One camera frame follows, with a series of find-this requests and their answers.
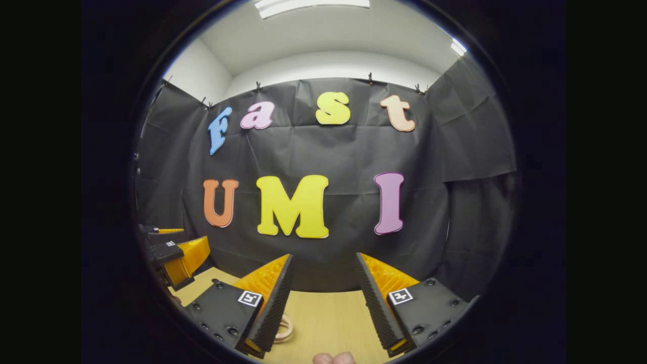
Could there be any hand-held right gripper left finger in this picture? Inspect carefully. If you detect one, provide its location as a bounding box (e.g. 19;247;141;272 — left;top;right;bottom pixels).
184;253;295;358

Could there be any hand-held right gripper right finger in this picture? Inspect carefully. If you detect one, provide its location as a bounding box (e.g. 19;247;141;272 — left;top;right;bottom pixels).
354;252;471;357

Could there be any beige suitcase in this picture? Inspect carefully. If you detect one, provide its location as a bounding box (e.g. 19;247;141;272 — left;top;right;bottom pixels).
272;313;295;344

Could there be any black backdrop cloth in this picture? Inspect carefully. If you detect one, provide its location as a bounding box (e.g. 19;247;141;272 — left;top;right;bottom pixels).
134;56;517;304

